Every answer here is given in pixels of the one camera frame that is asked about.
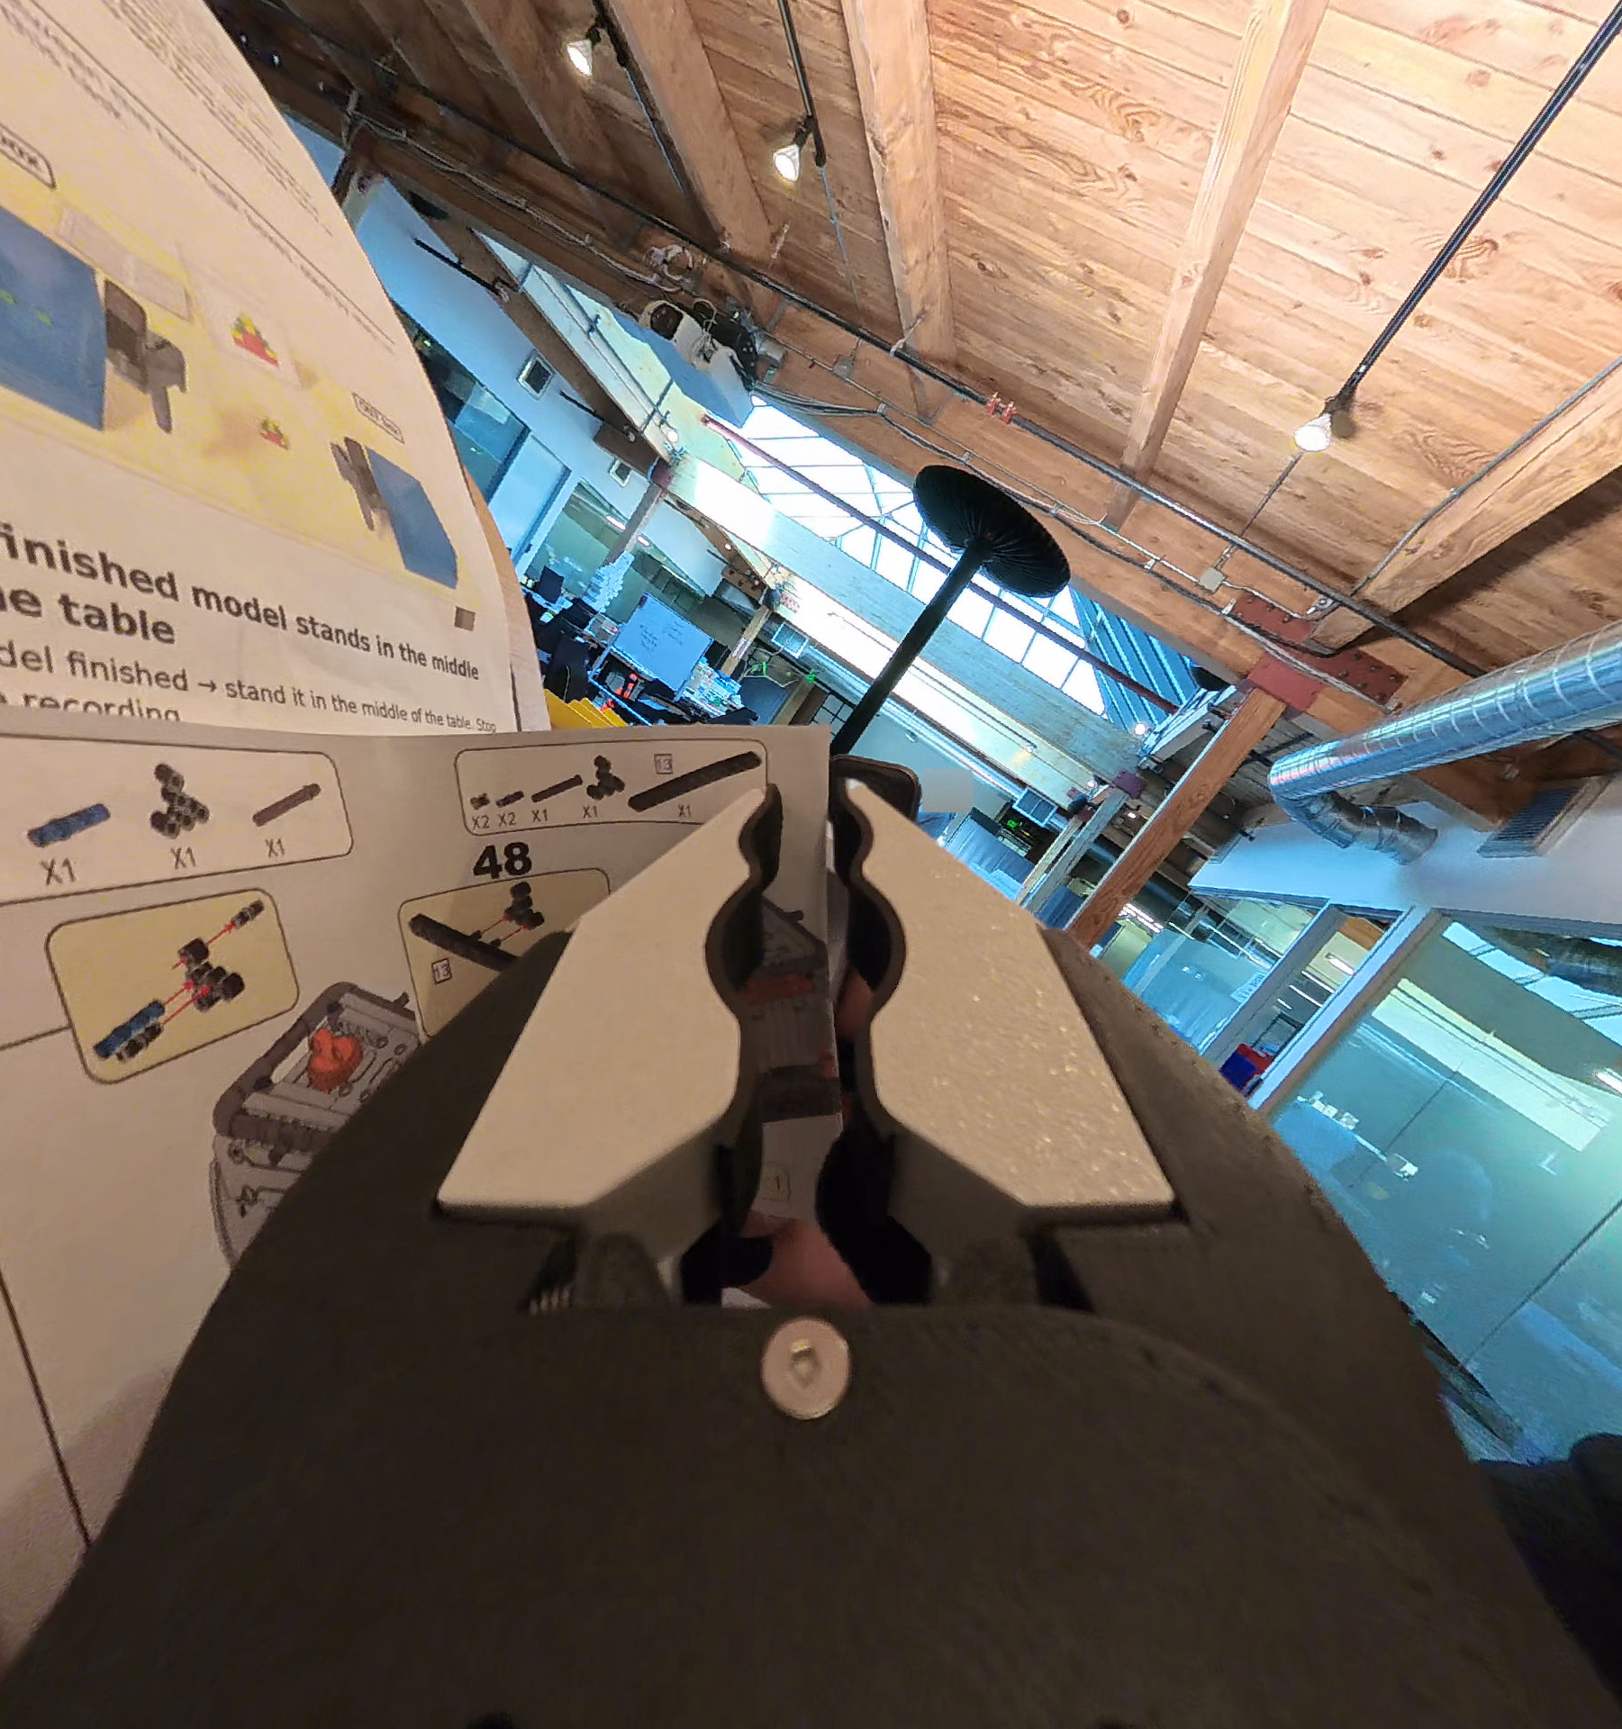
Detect white ceiling unit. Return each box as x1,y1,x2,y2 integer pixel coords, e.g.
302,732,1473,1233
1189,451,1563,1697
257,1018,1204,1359
639,298,761,410

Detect white task instruction sheet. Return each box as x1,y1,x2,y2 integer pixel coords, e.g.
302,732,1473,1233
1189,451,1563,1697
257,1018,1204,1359
0,0,550,742

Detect person's right hand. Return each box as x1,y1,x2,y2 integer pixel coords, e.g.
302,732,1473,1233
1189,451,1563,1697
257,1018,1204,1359
734,1205,873,1310

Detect silver ventilation duct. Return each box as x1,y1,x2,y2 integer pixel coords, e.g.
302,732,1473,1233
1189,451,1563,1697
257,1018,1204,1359
1267,602,1622,870

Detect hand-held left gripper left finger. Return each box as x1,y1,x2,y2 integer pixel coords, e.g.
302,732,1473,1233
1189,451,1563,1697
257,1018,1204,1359
435,785,781,1295

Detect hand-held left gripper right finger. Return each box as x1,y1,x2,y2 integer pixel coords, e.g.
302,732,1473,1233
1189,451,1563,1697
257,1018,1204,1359
830,784,1178,1281

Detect black pole with round disc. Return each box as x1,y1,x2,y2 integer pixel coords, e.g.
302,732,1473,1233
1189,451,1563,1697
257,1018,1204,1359
830,466,1074,760

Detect white board screen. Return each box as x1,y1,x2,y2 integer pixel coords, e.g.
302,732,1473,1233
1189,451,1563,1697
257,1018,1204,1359
614,593,715,692

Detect white instruction booklet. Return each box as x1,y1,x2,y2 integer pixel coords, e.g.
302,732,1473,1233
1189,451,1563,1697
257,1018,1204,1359
0,722,852,1554

